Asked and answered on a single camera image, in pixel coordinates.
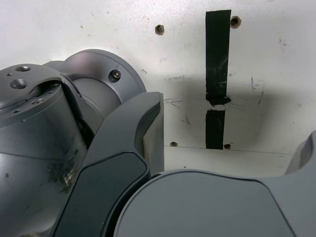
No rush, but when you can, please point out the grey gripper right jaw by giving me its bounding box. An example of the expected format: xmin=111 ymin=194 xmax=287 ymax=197
xmin=112 ymin=130 xmax=316 ymax=237

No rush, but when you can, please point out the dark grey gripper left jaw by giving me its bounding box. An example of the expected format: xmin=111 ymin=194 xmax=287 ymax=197
xmin=50 ymin=91 xmax=165 ymax=237

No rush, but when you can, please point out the black tape strip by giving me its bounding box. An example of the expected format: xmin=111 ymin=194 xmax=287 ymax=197
xmin=204 ymin=9 xmax=232 ymax=150

